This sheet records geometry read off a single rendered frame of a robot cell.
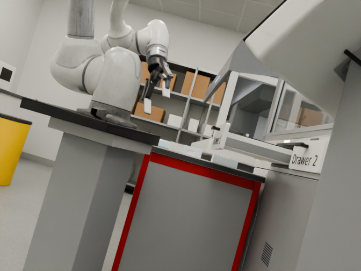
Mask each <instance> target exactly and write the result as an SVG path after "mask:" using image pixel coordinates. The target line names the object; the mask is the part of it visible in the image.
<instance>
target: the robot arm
mask: <svg viewBox="0 0 361 271"><path fill-rule="evenodd" d="M128 1H129V0H113V2H112V5H111V9H110V30H109V31H108V34H107V35H105V36H104V37H103V38H102V40H101V42H100V44H99V42H98V41H97V39H96V38H94V29H95V0H68V3H67V36H65V37H64V38H63V39H62V40H61V41H60V45H59V48H58V50H57V51H56V52H55V53H54V55H53V57H52V59H51V61H50V72H51V74H52V76H53V78H54V79H55V80H56V81H57V82H58V83H59V84H60V85H62V86H64V87H65V88H67V89H70V90H72V91H75V92H78V93H81V94H86V95H91V96H92V101H91V103H90V105H89V108H87V109H80V108H77V109H76V112H78V113H81V114H84V115H87V116H91V117H94V118H98V119H101V120H104V121H107V122H110V123H114V124H117V125H121V126H125V127H130V128H133V129H136V128H137V126H136V125H135V124H133V123H132V122H130V121H129V120H130V117H131V112H132V109H133V106H134V104H135V101H136V98H137V95H138V92H139V88H140V84H141V78H142V64H141V60H140V58H139V55H146V62H147V64H148V71H149V72H150V77H149V78H146V81H145V87H144V90H143V93H142V97H141V101H144V113H146V114H148V115H151V100H150V98H151V95H152V93H153V90H154V87H155V86H156V85H157V83H158V81H159V80H160V79H161V78H162V79H163V80H164V81H162V96H163V97H166V98H168V99H169V98H170V82H171V79H172V78H173V77H174V76H173V74H172V72H171V70H170V69H169V64H167V62H168V48H169V34H168V30H167V27H166V24H165V23H164V22H163V21H161V20H157V19H155V20H152V21H151V22H149V24H148V25H147V26H146V28H144V29H142V30H139V31H133V29H131V27H130V26H129V25H126V24H125V22H124V19H123V14H124V10H125V8H126V6H127V4H128ZM101 50H102V51H101ZM102 52H103V53H104V54H105V55H102ZM163 73H165V74H166V76H165V75H164V74H163ZM152 82H154V84H153V83H152Z"/></svg>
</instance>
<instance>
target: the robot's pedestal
mask: <svg viewBox="0 0 361 271"><path fill-rule="evenodd" d="M48 127H49V128H52V129H55V130H59V131H62V132H64V133H63V136H62V139H61V142H60V146H59V150H58V152H57V156H56V159H55V162H54V166H53V170H52V173H51V176H50V179H49V182H48V186H47V190H46V193H45V196H44V200H43V203H42V206H41V210H40V213H39V217H38V220H37V223H36V226H35V229H34V233H33V237H32V240H31V243H30V247H29V249H28V253H27V257H26V260H25V263H24V267H23V271H102V267H103V264H104V260H105V257H106V253H107V249H108V247H109V243H110V240H111V236H112V232H113V229H114V225H115V221H116V219H117V215H118V212H119V208H120V205H121V201H122V197H123V195H124V191H125V188H126V184H127V180H128V177H129V173H130V171H131V167H132V163H133V160H134V156H135V152H139V153H143V154H148V155H150V152H151V148H152V145H150V144H146V143H143V142H140V141H136V140H133V139H129V138H125V137H122V136H119V135H115V134H112V133H108V132H104V131H100V130H97V129H93V128H90V127H87V126H83V125H80V124H76V123H72V122H69V121H66V120H62V119H58V118H55V117H50V120H49V123H48Z"/></svg>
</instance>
